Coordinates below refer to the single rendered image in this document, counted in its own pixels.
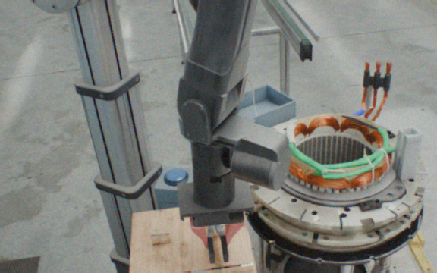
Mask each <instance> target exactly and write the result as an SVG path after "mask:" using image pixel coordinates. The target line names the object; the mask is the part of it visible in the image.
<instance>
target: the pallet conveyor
mask: <svg viewBox="0 0 437 273"><path fill-rule="evenodd" d="M283 1H284V3H285V4H286V5H287V6H288V7H289V8H290V10H291V11H292V12H293V14H294V15H295V16H296V18H297V19H298V20H299V21H300V22H301V23H302V24H303V26H304V27H305V28H306V29H307V31H308V32H309V33H310V35H311V36H312V37H313V38H314V39H315V41H316V42H319V36H318V34H317V33H316V32H315V31H314V29H313V28H312V27H311V26H310V25H309V24H308V23H307V20H306V19H305V18H304V17H302V15H301V14H300V13H299V12H298V11H297V9H296V8H295V7H294V6H293V5H292V4H291V3H290V1H289V0H283ZM260 2H261V3H262V5H263V7H264V8H265V9H266V11H268V12H269V14H270V15H271V17H272V19H273V20H274V22H275V23H276V24H277V26H274V27H262V28H256V29H252V30H251V34H250V36H258V35H265V34H271V33H279V45H280V92H282V93H284V94H286V95H288V96H290V58H289V46H291V48H293V49H294V51H295V52H296V53H297V55H298V56H299V58H300V60H301V61H302V62H304V60H306V59H309V60H310V61H312V53H313V44H312V43H311V41H309V39H308V38H307V37H306V35H305V34H304V33H303V31H302V30H301V29H300V27H299V26H298V25H297V24H296V23H295V22H294V20H293V19H292V18H291V16H290V15H289V13H288V12H286V10H285V9H284V7H283V6H282V5H281V3H280V2H279V1H278V0H260ZM171 3H172V8H173V11H172V14H177V18H178V29H179V35H180V42H181V54H182V59H183V61H182V64H183V65H184V67H185V63H186V57H187V52H188V49H189V48H190V44H191V41H192V37H193V30H194V24H193V19H192V17H191V13H190V9H189V6H188V3H187V0H171ZM186 38H187V40H186Z"/></svg>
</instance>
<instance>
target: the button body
mask: <svg viewBox="0 0 437 273"><path fill-rule="evenodd" d="M173 168H176V167H164V169H163V171H162V173H161V175H160V177H159V181H158V183H157V184H156V186H155V187H154V191H155V192H156V199H157V203H158V208H159V210H163V209H173V208H178V189H177V187H171V186H169V185H167V184H166V183H165V182H164V176H165V174H166V173H167V172H168V171H169V170H171V169H173ZM181 169H183V170H185V171H187V172H188V174H189V180H188V182H187V183H192V182H193V169H192V168H181Z"/></svg>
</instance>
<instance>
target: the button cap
mask: <svg viewBox="0 0 437 273"><path fill-rule="evenodd" d="M165 176H166V180H167V181H168V182H169V183H171V184H177V183H180V182H182V181H183V180H186V178H187V174H186V171H185V170H183V169H181V168H173V169H171V170H169V171H168V172H167V173H166V175H165Z"/></svg>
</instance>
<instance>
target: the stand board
mask: <svg viewBox="0 0 437 273"><path fill-rule="evenodd" d="M184 220H185V221H182V220H180V218H179V208H173V209H163V210H156V211H149V212H138V213H133V215H132V228H131V242H130V268H129V272H130V273H177V272H183V271H193V270H199V269H205V268H215V267H222V266H227V265H239V264H244V263H250V262H252V263H253V271H246V272H240V273H257V270H256V263H255V259H254V256H253V250H252V246H251V242H250V235H249V231H248V228H247V222H246V218H245V214H244V226H243V227H242V228H241V229H240V230H239V231H238V232H237V233H236V234H235V236H234V237H232V239H231V242H230V243H229V245H228V255H229V262H224V261H223V256H222V247H221V241H220V239H219V237H214V238H213V244H214V250H215V264H210V260H209V249H207V248H205V247H204V245H203V242H202V240H201V239H200V238H199V237H198V236H197V235H196V234H195V233H194V232H193V231H192V230H191V227H190V218H184ZM163 233H169V234H170V238H171V243H167V244H162V245H160V244H156V245H153V244H152V240H151V235H152V234H163Z"/></svg>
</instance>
